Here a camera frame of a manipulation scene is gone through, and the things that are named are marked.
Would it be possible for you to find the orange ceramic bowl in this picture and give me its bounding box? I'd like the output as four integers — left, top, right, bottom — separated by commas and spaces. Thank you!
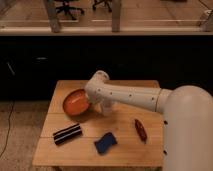
63, 89, 90, 116

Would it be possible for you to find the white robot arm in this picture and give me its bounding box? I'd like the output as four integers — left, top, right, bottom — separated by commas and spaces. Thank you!
85, 70, 213, 171

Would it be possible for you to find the clear plastic cup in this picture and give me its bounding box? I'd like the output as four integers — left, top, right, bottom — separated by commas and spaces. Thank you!
100, 102, 113, 116

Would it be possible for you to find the blue sponge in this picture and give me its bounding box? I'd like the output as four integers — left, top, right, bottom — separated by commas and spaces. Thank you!
94, 132, 117, 155

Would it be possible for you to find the black white striped cloth roll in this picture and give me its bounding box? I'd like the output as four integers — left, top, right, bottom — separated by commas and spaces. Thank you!
53, 124, 82, 145

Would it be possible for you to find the dark red oblong object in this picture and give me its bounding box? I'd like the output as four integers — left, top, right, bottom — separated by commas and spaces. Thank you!
135, 119, 147, 142

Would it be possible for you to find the black office chair right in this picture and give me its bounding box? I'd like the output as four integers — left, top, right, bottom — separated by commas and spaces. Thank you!
91, 0, 113, 14

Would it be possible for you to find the black office chair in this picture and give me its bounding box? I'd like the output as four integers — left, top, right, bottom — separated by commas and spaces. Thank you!
55, 0, 85, 20
91, 0, 113, 14

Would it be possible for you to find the black office chair left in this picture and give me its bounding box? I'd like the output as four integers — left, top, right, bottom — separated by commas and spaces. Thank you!
55, 0, 85, 20

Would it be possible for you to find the black cable on floor left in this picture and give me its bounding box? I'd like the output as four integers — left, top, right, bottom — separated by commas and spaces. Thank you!
0, 99, 16, 158

